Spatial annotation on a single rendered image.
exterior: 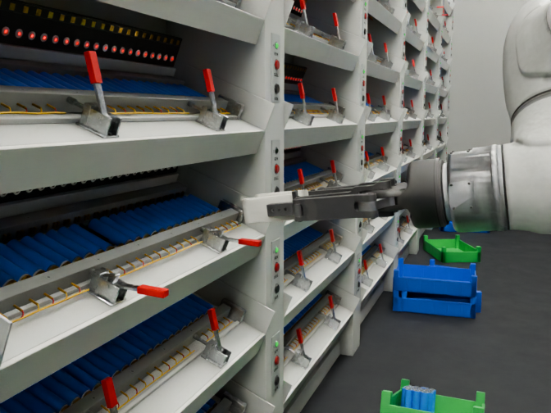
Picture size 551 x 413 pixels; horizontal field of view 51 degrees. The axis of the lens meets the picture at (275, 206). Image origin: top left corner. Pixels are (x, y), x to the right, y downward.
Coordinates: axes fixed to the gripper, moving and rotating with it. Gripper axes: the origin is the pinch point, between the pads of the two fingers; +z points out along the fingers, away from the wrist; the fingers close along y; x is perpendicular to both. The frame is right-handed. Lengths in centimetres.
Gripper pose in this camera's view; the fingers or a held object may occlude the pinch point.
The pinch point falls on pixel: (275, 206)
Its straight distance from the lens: 69.7
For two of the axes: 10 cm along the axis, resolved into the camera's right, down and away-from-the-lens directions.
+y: -3.7, 1.5, -9.1
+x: 1.3, 9.8, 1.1
